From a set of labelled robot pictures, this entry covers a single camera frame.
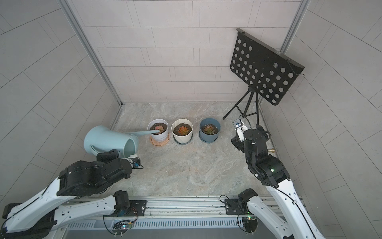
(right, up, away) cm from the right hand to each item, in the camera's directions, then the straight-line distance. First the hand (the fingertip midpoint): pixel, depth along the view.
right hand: (246, 128), depth 67 cm
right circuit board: (+2, -44, +1) cm, 44 cm away
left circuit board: (-58, -45, 0) cm, 73 cm away
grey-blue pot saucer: (-31, -12, +25) cm, 42 cm away
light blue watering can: (-66, -4, -2) cm, 66 cm away
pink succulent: (-46, -2, +24) cm, 52 cm away
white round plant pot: (-46, 0, +26) cm, 53 cm away
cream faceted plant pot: (-32, -3, +22) cm, 39 cm away
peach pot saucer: (-47, -12, +26) cm, 56 cm away
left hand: (-58, -10, -3) cm, 59 cm away
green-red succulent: (-16, -3, +24) cm, 29 cm away
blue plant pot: (-15, -9, +25) cm, 31 cm away
